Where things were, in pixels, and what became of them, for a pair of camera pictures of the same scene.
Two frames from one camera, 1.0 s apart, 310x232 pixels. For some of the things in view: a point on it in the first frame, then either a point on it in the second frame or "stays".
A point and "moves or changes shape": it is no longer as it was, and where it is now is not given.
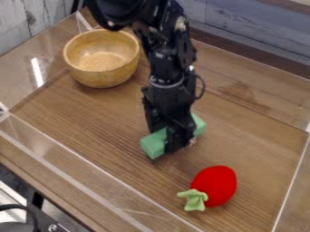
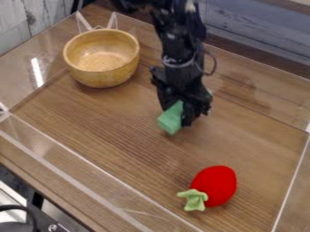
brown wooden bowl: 100,57 stays
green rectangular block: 152,142 moves or changes shape
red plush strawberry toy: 212,187 stays
